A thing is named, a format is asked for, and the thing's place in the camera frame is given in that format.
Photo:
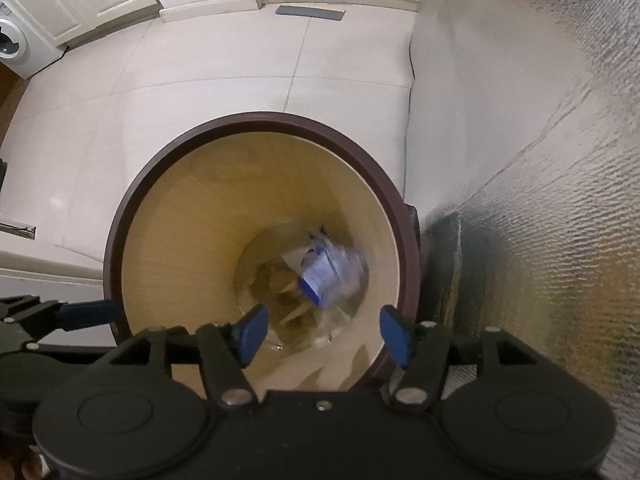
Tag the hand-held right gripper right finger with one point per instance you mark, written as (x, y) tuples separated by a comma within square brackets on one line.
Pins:
[(395, 335)]

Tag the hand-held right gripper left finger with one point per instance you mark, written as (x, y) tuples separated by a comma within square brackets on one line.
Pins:
[(252, 332)]

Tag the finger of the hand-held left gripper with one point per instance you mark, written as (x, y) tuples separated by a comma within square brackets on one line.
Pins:
[(87, 312)]

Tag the white blue plastic packet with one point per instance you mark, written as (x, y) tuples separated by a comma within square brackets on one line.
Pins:
[(325, 272)]

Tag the brown rim wood-look trash bin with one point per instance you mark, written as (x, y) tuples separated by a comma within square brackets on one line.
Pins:
[(200, 210)]

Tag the silver foil sheet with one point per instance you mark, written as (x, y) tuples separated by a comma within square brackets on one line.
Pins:
[(525, 110)]

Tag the white washing machine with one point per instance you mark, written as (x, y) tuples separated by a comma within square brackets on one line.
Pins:
[(22, 42)]

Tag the grey floor mat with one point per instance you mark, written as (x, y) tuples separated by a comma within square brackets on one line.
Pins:
[(310, 12)]

